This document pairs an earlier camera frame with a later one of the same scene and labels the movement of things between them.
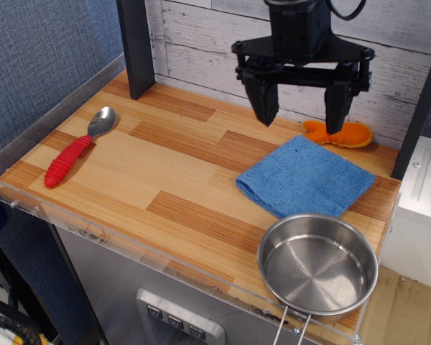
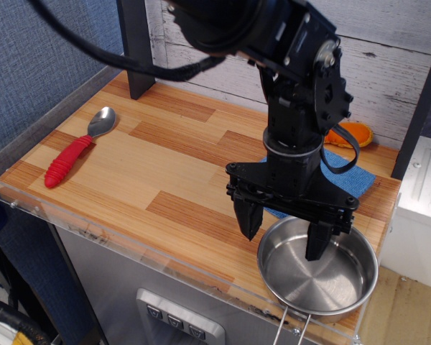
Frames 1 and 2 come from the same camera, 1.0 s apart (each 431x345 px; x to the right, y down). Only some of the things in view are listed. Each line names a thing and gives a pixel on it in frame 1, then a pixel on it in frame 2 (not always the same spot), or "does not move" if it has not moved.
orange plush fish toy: x=352 y=135 does not move
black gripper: x=303 y=51 -> x=294 y=180
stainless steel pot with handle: x=323 y=266 does not move
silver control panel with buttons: x=164 y=322 does not move
